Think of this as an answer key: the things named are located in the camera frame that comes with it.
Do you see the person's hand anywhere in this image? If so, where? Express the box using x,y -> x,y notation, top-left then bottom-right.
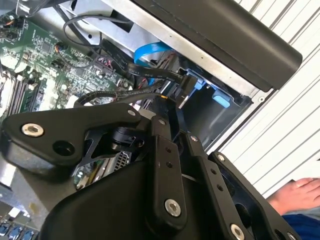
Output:
266,177 -> 320,216

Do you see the black printed wire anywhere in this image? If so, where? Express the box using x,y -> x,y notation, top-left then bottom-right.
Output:
101,38 -> 199,109

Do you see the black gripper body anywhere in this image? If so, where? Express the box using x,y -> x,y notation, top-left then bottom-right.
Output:
39,159 -> 226,240

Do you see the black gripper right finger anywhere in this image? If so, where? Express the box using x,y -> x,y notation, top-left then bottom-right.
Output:
184,133 -> 301,240

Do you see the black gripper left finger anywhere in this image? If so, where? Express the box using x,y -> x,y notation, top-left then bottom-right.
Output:
1,96 -> 188,231

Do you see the black sleeved wire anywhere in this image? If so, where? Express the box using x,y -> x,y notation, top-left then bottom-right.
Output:
73,84 -> 166,108

